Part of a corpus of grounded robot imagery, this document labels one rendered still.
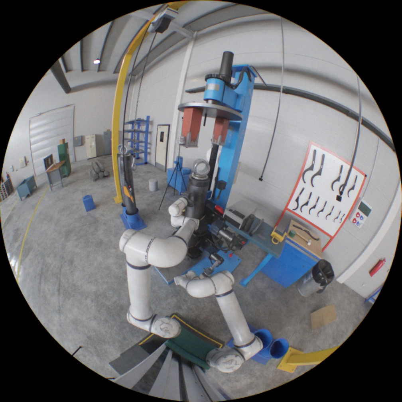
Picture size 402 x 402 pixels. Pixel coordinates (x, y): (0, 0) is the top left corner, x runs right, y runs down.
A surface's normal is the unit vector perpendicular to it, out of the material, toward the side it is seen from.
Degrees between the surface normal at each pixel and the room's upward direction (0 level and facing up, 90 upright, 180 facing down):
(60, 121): 90
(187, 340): 0
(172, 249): 28
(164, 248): 16
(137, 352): 0
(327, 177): 90
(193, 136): 90
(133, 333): 0
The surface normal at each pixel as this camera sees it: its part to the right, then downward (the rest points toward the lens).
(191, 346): 0.15, -0.84
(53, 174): 0.69, 0.46
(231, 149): -0.69, 0.28
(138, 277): 0.36, 0.14
